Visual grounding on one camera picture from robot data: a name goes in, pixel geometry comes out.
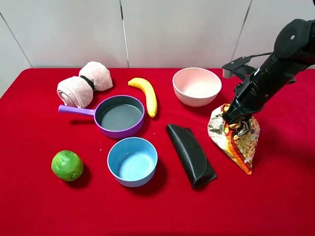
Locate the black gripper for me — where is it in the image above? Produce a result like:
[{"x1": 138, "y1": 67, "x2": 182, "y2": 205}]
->
[{"x1": 222, "y1": 54, "x2": 308, "y2": 124}]

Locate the orange snack bag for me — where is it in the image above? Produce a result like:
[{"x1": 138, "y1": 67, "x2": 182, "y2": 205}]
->
[{"x1": 207, "y1": 103, "x2": 260, "y2": 175}]

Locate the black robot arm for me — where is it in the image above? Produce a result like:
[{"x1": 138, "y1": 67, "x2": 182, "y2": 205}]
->
[{"x1": 222, "y1": 19, "x2": 315, "y2": 124}]

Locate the pink bowl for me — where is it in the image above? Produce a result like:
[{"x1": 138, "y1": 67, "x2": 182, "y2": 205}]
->
[{"x1": 172, "y1": 67, "x2": 222, "y2": 107}]

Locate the black glasses case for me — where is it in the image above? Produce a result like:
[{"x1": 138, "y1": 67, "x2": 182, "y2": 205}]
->
[{"x1": 166, "y1": 124, "x2": 217, "y2": 189}]

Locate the yellow banana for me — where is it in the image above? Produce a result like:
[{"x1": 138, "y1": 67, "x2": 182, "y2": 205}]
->
[{"x1": 128, "y1": 78, "x2": 158, "y2": 118}]

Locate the red tablecloth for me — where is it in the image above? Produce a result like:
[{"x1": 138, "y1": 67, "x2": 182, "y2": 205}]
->
[{"x1": 0, "y1": 68, "x2": 315, "y2": 236}]

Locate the blue bowl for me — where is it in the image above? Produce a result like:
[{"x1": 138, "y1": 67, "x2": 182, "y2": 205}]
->
[{"x1": 107, "y1": 137, "x2": 158, "y2": 188}]

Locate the purple toy pan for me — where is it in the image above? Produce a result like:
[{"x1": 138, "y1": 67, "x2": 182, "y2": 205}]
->
[{"x1": 58, "y1": 95, "x2": 145, "y2": 139}]

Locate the rolled pink towel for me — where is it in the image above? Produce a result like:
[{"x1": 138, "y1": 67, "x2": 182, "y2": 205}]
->
[{"x1": 57, "y1": 61, "x2": 113, "y2": 108}]

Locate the green citrus fruit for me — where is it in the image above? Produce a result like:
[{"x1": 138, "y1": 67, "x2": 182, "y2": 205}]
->
[{"x1": 51, "y1": 150, "x2": 84, "y2": 181}]

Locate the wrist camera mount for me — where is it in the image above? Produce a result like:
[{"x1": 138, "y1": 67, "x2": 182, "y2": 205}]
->
[{"x1": 222, "y1": 56, "x2": 256, "y2": 81}]

